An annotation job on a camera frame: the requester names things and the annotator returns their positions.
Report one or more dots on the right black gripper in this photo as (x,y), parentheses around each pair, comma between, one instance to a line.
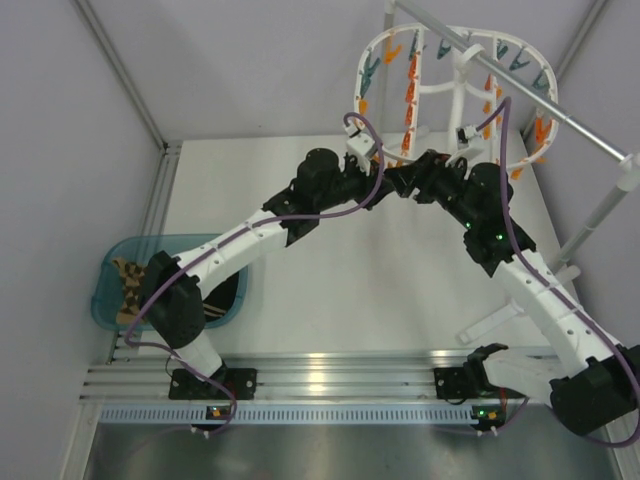
(423,175)

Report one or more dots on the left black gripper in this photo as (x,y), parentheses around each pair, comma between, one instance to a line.
(368,181)

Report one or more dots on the white round clip hanger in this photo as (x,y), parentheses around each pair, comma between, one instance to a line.
(417,83)

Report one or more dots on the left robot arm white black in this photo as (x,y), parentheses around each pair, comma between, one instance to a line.
(175,287)

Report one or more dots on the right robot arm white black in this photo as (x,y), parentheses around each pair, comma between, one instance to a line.
(597,380)

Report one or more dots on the white rack base foot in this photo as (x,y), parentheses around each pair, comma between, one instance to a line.
(509,311)

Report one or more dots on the black striped sock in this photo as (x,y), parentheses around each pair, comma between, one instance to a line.
(219,302)

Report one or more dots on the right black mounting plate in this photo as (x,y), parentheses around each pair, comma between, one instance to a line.
(455,385)

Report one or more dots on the black mounting plate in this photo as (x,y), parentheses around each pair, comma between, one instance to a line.
(455,385)
(240,382)

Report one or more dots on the brown checkered sock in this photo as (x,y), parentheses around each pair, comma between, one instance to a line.
(131,276)

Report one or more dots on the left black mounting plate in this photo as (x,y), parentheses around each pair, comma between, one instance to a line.
(240,382)

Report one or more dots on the teal plastic basket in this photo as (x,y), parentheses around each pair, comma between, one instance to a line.
(107,297)

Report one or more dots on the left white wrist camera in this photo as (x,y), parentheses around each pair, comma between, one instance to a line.
(360,144)

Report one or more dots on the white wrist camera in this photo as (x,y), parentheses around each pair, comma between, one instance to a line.
(360,144)
(468,143)

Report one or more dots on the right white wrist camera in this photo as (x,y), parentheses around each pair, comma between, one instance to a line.
(468,143)

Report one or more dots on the aluminium rail frame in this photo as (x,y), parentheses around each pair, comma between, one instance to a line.
(364,307)

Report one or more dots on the perforated grey cable duct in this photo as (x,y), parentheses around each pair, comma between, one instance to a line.
(302,414)

